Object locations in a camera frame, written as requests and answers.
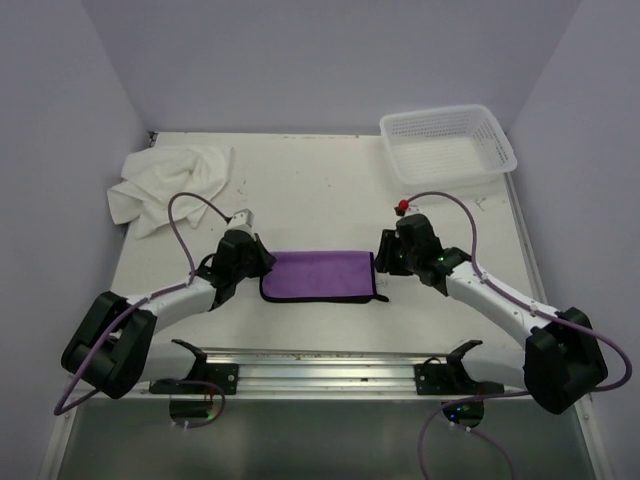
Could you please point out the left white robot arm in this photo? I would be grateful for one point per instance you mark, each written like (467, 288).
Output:
(112, 348)

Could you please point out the purple microfiber towel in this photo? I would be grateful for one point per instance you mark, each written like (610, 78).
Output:
(334, 276)

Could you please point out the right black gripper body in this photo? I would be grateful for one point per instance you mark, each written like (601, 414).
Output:
(408, 258)

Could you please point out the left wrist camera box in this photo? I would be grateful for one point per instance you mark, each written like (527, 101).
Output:
(242, 220)

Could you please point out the white perforated plastic basket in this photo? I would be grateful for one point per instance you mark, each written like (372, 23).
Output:
(446, 147)

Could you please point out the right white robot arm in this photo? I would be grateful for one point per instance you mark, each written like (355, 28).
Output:
(558, 361)

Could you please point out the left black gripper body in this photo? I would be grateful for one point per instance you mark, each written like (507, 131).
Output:
(248, 268)

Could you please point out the white crumpled towel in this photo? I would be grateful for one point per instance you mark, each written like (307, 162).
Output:
(157, 180)

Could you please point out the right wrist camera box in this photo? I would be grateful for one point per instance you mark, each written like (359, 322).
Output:
(405, 208)

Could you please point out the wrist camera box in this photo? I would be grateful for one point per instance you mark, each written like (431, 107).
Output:
(242, 220)
(405, 208)

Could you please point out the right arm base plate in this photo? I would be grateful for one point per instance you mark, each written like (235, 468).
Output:
(446, 375)

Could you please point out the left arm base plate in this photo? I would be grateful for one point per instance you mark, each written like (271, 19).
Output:
(180, 368)

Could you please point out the aluminium mounting rail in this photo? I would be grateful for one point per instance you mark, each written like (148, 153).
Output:
(357, 376)

